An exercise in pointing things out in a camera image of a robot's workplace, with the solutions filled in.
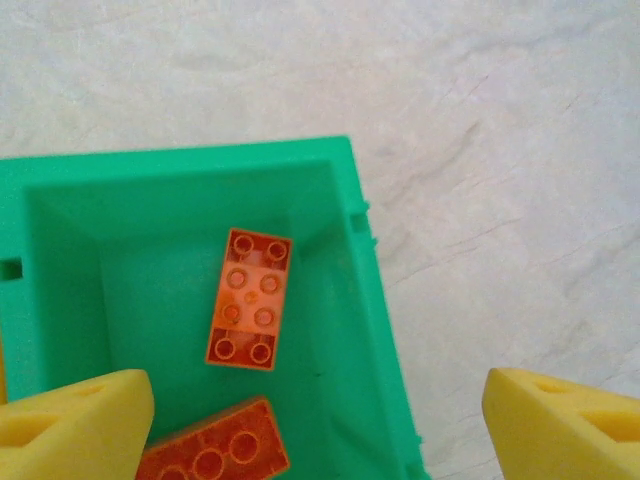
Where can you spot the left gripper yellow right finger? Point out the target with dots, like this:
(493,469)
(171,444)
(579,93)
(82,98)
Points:
(560,440)

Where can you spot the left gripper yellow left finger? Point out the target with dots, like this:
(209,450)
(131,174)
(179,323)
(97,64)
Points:
(75,435)

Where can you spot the orange lego brick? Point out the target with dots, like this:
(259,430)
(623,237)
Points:
(225,445)
(250,300)

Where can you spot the green plastic bin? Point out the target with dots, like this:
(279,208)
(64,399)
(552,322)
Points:
(150,210)

